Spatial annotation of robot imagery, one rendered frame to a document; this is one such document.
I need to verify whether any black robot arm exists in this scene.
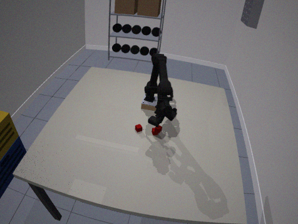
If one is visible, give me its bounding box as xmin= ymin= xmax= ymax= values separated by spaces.
xmin=144 ymin=53 xmax=177 ymax=121

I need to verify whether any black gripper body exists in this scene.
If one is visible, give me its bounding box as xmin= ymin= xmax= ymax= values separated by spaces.
xmin=148 ymin=105 xmax=163 ymax=126

